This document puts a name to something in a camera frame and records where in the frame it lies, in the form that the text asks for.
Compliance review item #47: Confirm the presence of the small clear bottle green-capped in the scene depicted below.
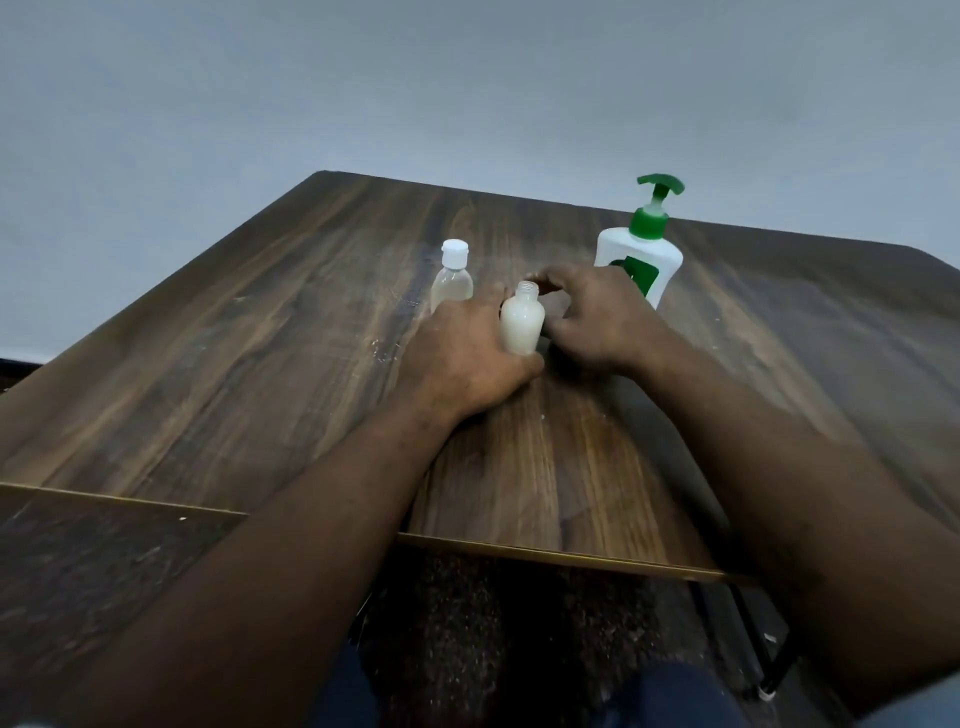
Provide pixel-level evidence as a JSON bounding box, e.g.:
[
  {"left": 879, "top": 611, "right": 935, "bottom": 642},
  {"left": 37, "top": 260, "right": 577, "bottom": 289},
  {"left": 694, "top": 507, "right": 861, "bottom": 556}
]
[{"left": 499, "top": 279, "right": 546, "bottom": 358}]

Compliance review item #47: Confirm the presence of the white hand sanitizer pump bottle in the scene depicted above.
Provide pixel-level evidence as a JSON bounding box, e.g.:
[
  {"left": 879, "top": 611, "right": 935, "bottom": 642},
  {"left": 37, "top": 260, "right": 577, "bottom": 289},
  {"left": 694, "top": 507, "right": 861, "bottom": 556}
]
[{"left": 593, "top": 173, "right": 686, "bottom": 310}]

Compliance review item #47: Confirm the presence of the person's right forearm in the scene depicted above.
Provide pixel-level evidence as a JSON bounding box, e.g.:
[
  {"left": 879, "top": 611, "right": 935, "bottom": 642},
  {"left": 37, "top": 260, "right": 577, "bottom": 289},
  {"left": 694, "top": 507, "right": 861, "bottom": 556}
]
[{"left": 626, "top": 329, "right": 960, "bottom": 718}]

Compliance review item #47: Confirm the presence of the light blue right shirt sleeve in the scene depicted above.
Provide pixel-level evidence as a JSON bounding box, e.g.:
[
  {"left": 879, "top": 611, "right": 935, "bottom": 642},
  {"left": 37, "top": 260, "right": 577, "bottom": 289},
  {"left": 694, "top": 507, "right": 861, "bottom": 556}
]
[{"left": 854, "top": 669, "right": 960, "bottom": 728}]

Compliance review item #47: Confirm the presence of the person's left forearm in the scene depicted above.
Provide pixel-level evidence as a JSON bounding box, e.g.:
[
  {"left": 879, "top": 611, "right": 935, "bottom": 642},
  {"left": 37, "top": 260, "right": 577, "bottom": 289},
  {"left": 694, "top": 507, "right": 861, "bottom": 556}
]
[{"left": 67, "top": 389, "right": 459, "bottom": 728}]

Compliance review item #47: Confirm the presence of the person's right hand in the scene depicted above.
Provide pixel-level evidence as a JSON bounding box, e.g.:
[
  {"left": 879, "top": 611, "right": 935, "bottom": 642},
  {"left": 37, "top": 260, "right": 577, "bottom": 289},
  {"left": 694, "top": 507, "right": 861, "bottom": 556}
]
[{"left": 524, "top": 262, "right": 663, "bottom": 378}]

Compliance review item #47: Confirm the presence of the small clear bottle white cap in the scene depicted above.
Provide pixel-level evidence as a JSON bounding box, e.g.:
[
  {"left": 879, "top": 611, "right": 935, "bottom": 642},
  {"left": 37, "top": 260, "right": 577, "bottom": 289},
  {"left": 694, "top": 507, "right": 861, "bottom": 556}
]
[{"left": 428, "top": 238, "right": 475, "bottom": 315}]

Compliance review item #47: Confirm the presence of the black metal table frame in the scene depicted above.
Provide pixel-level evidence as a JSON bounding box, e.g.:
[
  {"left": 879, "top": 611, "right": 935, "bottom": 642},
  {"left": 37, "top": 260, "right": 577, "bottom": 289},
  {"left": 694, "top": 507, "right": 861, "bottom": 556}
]
[{"left": 348, "top": 577, "right": 802, "bottom": 704}]

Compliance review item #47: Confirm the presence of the person's left hand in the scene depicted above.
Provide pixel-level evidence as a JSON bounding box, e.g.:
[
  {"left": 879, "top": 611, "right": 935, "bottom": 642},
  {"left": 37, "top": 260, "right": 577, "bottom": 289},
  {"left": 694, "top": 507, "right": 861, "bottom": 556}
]
[{"left": 392, "top": 281, "right": 547, "bottom": 423}]

